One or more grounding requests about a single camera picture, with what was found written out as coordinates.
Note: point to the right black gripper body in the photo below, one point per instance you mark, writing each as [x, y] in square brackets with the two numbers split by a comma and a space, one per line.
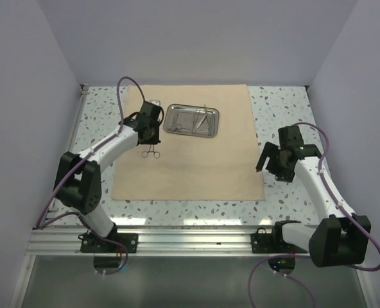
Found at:
[275, 166]

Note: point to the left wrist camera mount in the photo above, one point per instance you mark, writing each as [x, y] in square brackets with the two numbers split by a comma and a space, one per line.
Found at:
[155, 102]

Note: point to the aluminium front rail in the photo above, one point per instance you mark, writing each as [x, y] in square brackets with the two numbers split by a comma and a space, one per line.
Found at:
[182, 241]

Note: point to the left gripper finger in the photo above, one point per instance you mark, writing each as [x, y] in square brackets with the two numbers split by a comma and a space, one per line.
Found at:
[155, 139]
[144, 141]

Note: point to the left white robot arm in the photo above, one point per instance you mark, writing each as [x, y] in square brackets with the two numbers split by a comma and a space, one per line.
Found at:
[78, 179]

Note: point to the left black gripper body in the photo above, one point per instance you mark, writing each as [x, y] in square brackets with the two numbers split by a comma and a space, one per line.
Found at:
[155, 128]

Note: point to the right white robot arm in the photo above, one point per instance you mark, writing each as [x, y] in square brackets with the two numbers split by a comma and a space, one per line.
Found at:
[340, 239]

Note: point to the beige cloth wrap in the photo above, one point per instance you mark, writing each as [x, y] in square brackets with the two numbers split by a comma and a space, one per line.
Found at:
[194, 168]

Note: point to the stainless steel instrument tray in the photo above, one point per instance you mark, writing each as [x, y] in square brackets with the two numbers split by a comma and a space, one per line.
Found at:
[185, 118]

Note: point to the steel scissors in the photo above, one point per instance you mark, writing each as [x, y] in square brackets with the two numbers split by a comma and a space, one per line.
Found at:
[172, 124]

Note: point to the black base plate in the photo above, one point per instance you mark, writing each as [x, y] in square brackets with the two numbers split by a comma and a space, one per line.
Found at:
[117, 242]
[270, 241]

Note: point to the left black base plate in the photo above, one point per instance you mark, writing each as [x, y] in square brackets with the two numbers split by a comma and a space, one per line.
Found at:
[117, 242]

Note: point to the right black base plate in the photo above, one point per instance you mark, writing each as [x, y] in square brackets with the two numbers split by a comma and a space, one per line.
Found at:
[270, 241]

